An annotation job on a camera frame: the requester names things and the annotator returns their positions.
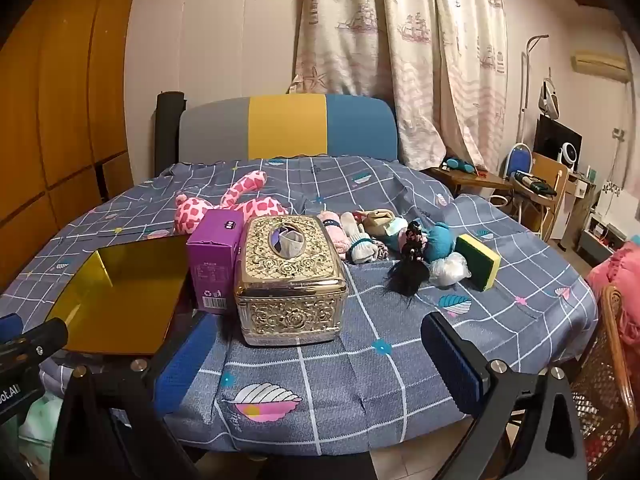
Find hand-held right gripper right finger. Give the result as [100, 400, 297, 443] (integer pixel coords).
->
[421, 311, 588, 480]

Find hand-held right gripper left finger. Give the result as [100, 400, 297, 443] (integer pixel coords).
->
[50, 310, 236, 480]

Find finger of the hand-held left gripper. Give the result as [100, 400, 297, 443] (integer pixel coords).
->
[0, 312, 69, 361]

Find grey checked bed sheet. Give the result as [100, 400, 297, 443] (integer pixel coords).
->
[0, 155, 599, 457]

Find yellow acrylic tray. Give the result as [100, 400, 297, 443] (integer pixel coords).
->
[42, 234, 195, 358]

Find clear plastic bag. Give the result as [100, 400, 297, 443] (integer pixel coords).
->
[430, 252, 472, 289]

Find black hair piece with clip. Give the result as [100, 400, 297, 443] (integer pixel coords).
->
[384, 220, 432, 307]

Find green and yellow sponge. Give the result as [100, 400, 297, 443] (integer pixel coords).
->
[454, 233, 502, 293]

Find purple cardboard box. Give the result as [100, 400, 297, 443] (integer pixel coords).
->
[186, 209, 247, 316]

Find teal plush item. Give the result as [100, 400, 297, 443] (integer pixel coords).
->
[422, 223, 457, 262]

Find gold ornate tissue box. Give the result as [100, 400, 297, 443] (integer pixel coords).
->
[234, 215, 349, 347]

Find light blue cloth item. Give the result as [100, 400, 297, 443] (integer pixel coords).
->
[382, 217, 409, 252]

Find wicker chair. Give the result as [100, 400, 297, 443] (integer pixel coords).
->
[569, 284, 640, 480]

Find beige folded cloth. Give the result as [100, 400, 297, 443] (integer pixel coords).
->
[362, 210, 397, 237]

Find white knitted sock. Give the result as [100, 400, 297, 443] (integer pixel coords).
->
[340, 212, 370, 247]

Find pink spotted plush toy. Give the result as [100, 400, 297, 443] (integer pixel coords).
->
[173, 170, 291, 237]

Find pink rolled sock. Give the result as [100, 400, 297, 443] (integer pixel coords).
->
[317, 211, 349, 256]

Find wooden side table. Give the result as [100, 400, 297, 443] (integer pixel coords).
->
[424, 164, 514, 197]

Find pink bedding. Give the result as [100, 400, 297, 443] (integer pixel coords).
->
[585, 234, 640, 346]

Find blue headphones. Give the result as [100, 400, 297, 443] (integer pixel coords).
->
[440, 157, 479, 175]

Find green power tool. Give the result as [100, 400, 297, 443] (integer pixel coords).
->
[514, 170, 559, 197]

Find blue metal chair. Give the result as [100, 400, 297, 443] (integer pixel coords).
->
[506, 142, 535, 221]

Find wooden desk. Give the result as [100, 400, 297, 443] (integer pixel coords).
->
[529, 152, 598, 248]

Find white round fan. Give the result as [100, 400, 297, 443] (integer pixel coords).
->
[556, 140, 582, 167]

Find wooden wardrobe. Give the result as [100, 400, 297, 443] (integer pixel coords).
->
[0, 0, 143, 271]

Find black monitor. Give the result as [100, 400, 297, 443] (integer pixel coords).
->
[532, 114, 584, 172]

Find grey yellow blue headboard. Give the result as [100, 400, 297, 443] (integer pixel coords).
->
[178, 94, 397, 162]

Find white hanging bag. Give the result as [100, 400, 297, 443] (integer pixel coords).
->
[537, 79, 562, 117]

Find white standing pole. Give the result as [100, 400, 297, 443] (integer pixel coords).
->
[517, 34, 551, 147]

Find ship print curtain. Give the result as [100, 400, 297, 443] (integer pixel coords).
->
[287, 0, 508, 171]

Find wall air conditioner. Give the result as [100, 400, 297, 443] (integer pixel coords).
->
[571, 49, 632, 82]

